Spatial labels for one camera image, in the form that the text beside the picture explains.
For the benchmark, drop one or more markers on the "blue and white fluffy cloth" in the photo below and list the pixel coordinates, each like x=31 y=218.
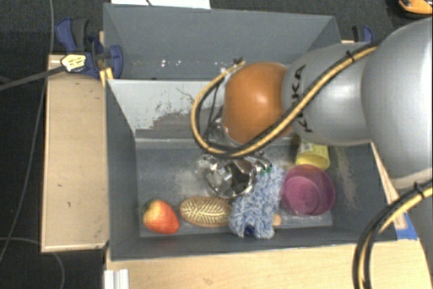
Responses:
x=257 y=206

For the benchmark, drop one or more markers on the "tan oval woven brush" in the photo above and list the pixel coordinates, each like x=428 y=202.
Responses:
x=204 y=212

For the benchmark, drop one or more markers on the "small tan round piece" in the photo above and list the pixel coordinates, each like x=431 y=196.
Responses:
x=277 y=220

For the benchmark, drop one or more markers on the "grey metal bin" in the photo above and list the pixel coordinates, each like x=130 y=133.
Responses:
x=162 y=159

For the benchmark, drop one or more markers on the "purple plastic bowl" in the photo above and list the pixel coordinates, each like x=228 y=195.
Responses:
x=308 y=191

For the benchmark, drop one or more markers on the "yellow plastic cup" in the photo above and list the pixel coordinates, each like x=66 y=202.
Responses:
x=313 y=155

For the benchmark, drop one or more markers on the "pale wood board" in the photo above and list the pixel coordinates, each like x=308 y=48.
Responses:
x=74 y=162

